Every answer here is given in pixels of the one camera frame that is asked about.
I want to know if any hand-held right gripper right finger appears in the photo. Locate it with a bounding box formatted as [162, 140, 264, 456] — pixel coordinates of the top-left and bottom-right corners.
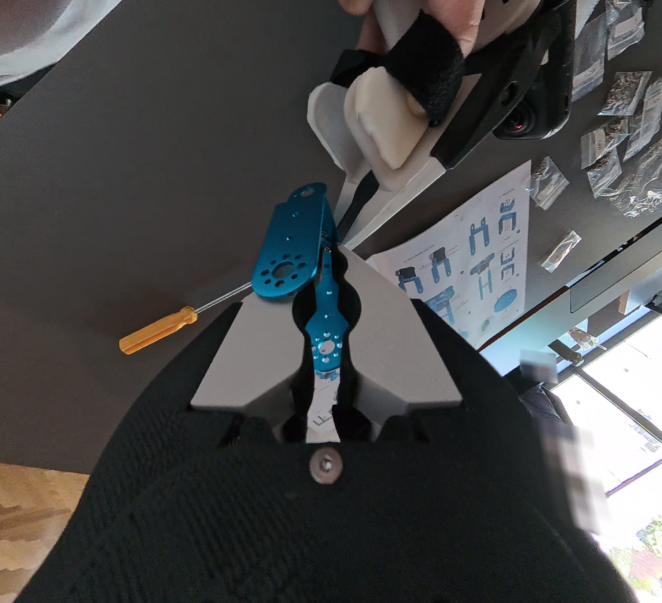
[331, 245, 462, 441]

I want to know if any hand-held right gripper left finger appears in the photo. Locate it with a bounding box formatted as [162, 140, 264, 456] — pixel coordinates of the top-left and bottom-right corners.
[190, 290, 319, 441]

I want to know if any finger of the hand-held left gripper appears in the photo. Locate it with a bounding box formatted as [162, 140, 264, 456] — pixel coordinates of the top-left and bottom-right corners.
[342, 159, 447, 248]
[333, 169, 381, 238]

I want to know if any wide blue metal bracket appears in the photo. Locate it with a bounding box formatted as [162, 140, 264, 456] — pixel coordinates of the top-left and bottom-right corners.
[251, 182, 339, 302]

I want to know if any narrow blue metal bracket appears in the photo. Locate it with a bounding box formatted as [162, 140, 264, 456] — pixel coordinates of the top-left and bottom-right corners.
[304, 244, 346, 384]

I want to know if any assembly instruction sheet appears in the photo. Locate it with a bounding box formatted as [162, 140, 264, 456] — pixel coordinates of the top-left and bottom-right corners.
[366, 160, 533, 351]

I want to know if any pile of clear screw bags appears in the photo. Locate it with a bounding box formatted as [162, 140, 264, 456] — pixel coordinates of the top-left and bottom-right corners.
[529, 0, 662, 274]

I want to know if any light grey panel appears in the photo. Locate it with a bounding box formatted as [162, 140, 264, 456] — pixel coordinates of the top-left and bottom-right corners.
[478, 223, 662, 362]

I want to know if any large window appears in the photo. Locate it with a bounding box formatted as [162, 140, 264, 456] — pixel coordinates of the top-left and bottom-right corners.
[548, 303, 662, 603]

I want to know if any person's white shirt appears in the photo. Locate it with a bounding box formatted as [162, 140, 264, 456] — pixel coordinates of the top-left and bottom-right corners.
[0, 0, 156, 88]

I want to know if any yellow handled screwdriver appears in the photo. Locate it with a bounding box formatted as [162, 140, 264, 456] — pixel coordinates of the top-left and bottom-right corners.
[119, 280, 254, 356]

